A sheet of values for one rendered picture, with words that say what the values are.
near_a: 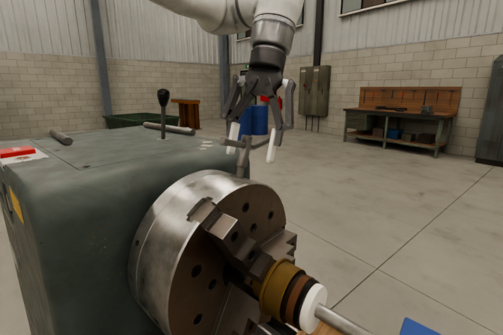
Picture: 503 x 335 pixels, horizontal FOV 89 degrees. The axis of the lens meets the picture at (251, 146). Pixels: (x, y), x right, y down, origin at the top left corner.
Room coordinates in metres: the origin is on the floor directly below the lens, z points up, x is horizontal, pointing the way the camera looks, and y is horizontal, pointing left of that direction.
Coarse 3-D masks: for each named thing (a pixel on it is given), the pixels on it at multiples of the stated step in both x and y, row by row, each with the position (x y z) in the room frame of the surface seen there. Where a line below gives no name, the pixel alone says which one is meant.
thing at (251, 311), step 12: (228, 276) 0.43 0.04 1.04; (228, 288) 0.39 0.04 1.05; (240, 288) 0.38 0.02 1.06; (228, 300) 0.38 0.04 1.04; (240, 300) 0.37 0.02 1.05; (252, 300) 0.36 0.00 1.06; (228, 312) 0.37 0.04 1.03; (240, 312) 0.36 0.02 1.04; (252, 312) 0.35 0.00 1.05; (216, 324) 0.37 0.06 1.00; (228, 324) 0.36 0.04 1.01; (240, 324) 0.35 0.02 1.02; (252, 324) 0.36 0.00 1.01
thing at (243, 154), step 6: (246, 138) 0.49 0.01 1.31; (246, 144) 0.49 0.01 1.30; (240, 150) 0.49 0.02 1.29; (246, 150) 0.49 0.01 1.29; (240, 156) 0.48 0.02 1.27; (246, 156) 0.49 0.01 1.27; (240, 162) 0.48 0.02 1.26; (246, 162) 0.49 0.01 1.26; (240, 168) 0.48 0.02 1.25; (240, 174) 0.48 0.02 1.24
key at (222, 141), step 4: (220, 140) 0.41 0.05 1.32; (224, 140) 0.41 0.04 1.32; (228, 140) 0.42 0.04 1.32; (232, 140) 0.44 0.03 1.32; (264, 140) 0.60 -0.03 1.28; (268, 140) 0.61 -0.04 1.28; (224, 144) 0.41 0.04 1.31; (228, 144) 0.42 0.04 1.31; (232, 144) 0.43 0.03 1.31; (236, 144) 0.45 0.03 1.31; (240, 144) 0.46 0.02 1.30; (244, 144) 0.48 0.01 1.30; (252, 144) 0.53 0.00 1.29; (256, 144) 0.55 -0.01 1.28; (260, 144) 0.56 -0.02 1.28; (264, 144) 0.59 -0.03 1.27; (252, 148) 0.52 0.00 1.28; (256, 148) 0.54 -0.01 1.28
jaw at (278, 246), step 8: (280, 232) 0.51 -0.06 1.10; (288, 232) 0.51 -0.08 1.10; (264, 240) 0.47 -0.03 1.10; (272, 240) 0.47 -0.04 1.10; (280, 240) 0.47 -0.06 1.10; (288, 240) 0.47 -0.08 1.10; (296, 240) 0.50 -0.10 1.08; (264, 248) 0.44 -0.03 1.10; (272, 248) 0.44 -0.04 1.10; (280, 248) 0.45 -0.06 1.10; (288, 248) 0.45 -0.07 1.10; (272, 256) 0.42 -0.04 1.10; (280, 256) 0.42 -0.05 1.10; (288, 256) 0.42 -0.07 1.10
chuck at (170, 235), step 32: (192, 192) 0.42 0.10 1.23; (224, 192) 0.40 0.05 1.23; (256, 192) 0.46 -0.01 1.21; (160, 224) 0.38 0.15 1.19; (192, 224) 0.35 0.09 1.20; (256, 224) 0.46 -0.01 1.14; (160, 256) 0.34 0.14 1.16; (192, 256) 0.34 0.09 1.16; (160, 288) 0.32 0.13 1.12; (192, 288) 0.34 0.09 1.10; (224, 288) 0.39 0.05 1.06; (160, 320) 0.32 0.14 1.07; (192, 320) 0.34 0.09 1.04
